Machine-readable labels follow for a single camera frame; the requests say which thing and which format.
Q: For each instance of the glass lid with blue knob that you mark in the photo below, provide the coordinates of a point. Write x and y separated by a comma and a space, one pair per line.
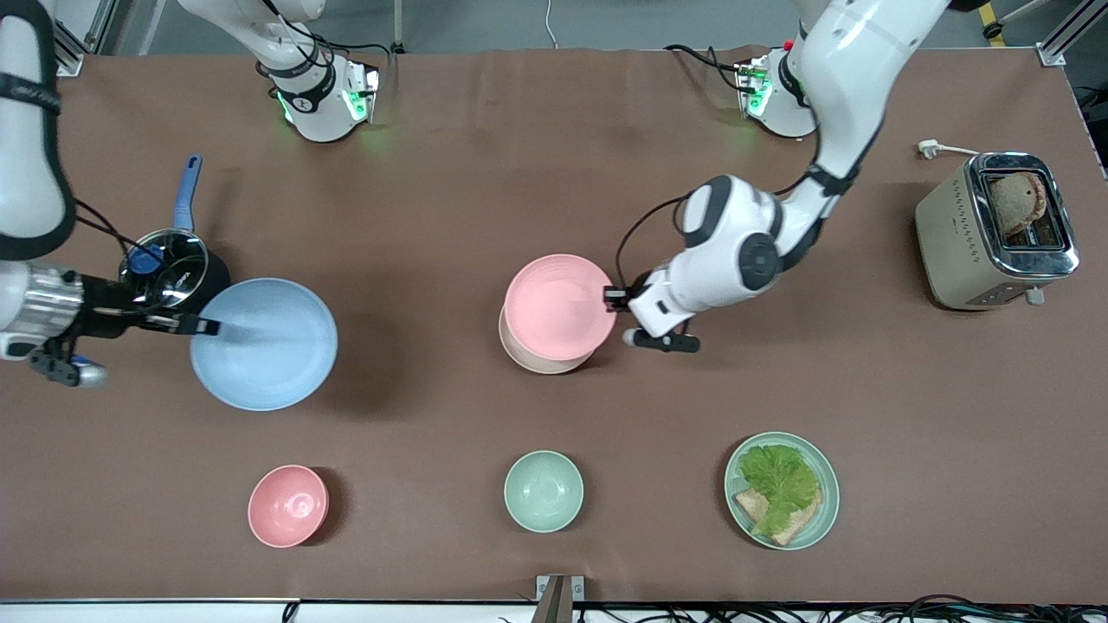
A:
177, 260

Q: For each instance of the wide pink bowl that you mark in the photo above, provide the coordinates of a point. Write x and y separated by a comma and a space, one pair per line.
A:
554, 307

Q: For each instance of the brown bread slice in toaster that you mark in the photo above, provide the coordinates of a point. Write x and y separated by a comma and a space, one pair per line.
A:
1013, 203

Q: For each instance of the green plate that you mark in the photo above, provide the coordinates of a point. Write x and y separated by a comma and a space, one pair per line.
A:
828, 484

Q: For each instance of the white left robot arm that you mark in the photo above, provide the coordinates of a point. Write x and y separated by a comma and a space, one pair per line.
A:
736, 251

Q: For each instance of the small green bowl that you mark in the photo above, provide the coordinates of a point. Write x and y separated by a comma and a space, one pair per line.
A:
544, 491

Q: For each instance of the beige bowl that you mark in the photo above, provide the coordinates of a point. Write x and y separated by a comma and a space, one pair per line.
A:
541, 365

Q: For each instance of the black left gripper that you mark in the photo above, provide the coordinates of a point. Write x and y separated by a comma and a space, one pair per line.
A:
618, 298

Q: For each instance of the thin grey pole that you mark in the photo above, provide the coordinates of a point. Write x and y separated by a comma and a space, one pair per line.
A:
397, 26

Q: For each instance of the brown table cover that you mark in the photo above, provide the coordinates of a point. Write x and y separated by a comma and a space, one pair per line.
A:
433, 216

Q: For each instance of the small deep pink bowl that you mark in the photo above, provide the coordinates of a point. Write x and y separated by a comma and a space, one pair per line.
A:
288, 506

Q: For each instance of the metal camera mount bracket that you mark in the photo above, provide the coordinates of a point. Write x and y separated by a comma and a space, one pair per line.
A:
573, 588

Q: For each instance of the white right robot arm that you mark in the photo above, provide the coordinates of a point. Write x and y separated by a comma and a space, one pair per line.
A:
26, 156

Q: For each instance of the wide blue bowl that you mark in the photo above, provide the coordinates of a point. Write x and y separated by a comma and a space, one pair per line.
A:
268, 355

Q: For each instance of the toasted bread slice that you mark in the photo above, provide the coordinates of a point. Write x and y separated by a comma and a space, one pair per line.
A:
801, 523

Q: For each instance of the beige chrome toaster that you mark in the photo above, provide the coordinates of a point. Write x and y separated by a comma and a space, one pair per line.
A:
952, 242

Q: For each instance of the green lettuce leaf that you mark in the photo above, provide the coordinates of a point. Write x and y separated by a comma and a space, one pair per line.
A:
779, 480

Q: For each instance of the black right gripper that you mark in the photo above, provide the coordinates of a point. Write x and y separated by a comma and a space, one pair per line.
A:
108, 313

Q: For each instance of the aluminium frame post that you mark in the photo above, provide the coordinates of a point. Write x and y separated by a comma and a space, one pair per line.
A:
69, 61
1052, 52

